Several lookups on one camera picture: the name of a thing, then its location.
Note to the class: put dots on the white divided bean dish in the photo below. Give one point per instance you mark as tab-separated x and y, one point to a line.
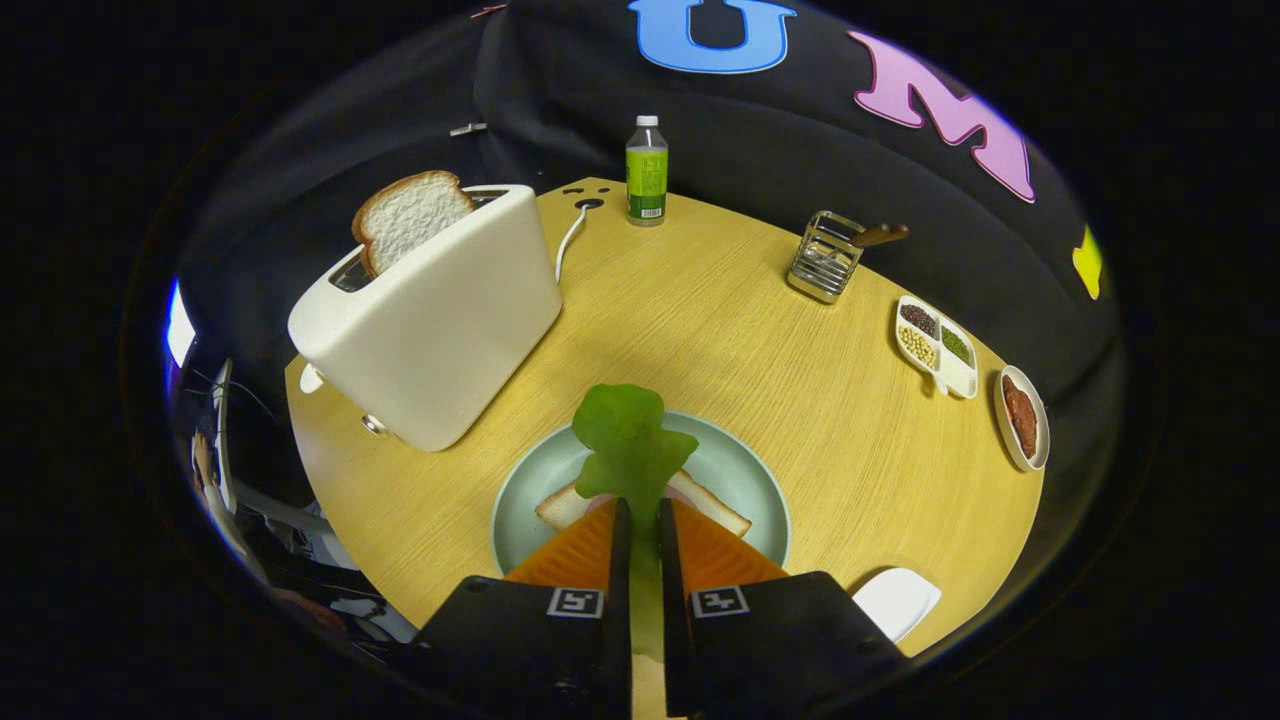
965	380

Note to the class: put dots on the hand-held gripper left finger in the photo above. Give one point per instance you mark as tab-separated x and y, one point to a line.
620	600

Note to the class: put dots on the white sandwich bread slice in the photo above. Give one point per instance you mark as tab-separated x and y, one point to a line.
715	510

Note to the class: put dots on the black backdrop cloth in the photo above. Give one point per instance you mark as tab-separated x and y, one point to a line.
560	100

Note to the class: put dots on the white rectangular plate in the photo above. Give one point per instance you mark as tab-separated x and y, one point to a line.
895	600

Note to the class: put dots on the small white cloth tag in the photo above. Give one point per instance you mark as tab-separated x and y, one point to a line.
467	129

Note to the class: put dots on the green lettuce leaf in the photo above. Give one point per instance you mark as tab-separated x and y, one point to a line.
630	440

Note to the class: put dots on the pale green round plate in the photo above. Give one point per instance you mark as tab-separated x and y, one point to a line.
730	470

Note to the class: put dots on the toasted bread slice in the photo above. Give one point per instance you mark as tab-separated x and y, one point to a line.
410	215

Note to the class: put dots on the white toaster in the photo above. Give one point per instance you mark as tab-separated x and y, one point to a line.
440	320

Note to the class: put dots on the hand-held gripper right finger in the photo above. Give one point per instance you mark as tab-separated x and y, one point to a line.
672	620

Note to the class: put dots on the round white meat plate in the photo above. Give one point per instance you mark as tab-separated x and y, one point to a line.
1028	463

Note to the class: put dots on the green drink bottle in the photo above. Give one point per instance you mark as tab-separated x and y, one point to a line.
647	175

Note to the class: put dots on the red meat slice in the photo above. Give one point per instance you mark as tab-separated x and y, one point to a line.
1020	415

